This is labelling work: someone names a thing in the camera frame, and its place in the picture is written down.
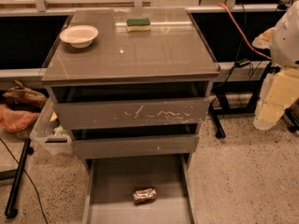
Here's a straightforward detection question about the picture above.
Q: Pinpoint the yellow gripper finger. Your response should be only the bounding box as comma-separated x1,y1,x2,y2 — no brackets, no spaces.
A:
253,68,299,131

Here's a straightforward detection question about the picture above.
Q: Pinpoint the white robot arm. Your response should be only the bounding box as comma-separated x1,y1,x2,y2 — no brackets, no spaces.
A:
253,1,299,131

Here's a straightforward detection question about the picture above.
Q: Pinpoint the grey middle drawer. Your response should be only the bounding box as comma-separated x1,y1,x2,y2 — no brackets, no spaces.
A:
72,134,199,160

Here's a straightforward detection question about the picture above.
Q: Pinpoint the grey top drawer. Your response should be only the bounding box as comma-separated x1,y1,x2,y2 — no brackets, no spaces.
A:
53,98,209,130

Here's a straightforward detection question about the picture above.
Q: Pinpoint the grey drawer cabinet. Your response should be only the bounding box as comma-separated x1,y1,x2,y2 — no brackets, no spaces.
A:
40,7,221,173

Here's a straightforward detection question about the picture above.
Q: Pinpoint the grey open bottom drawer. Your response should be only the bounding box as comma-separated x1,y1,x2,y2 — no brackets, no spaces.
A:
82,154,197,224

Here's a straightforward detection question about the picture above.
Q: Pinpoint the black power adapter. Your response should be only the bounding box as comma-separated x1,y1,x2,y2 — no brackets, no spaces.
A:
235,58,250,68

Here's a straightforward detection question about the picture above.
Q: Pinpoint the green yellow sponge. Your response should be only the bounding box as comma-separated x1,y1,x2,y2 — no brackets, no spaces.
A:
126,18,151,32

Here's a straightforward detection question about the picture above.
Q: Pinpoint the white bowl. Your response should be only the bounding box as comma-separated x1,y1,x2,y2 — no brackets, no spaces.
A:
60,25,98,49

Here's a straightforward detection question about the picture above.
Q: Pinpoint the brown bag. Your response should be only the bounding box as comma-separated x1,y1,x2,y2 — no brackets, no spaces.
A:
3,80,48,110

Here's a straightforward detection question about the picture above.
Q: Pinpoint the orange cloth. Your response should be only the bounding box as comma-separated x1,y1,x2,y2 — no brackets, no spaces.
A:
0,105,39,133

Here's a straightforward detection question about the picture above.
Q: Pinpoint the black stand leg left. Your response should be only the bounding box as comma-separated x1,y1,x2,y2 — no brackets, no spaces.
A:
5,139,34,219

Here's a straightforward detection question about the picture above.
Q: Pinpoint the orange cable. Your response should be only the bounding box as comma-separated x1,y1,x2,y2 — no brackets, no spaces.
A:
218,2,273,62

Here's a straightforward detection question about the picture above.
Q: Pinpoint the black table frame right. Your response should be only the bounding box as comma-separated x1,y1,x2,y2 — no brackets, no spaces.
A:
207,63,299,140

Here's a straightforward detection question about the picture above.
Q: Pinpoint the black floor cable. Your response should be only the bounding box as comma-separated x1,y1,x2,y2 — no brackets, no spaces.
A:
0,137,50,224

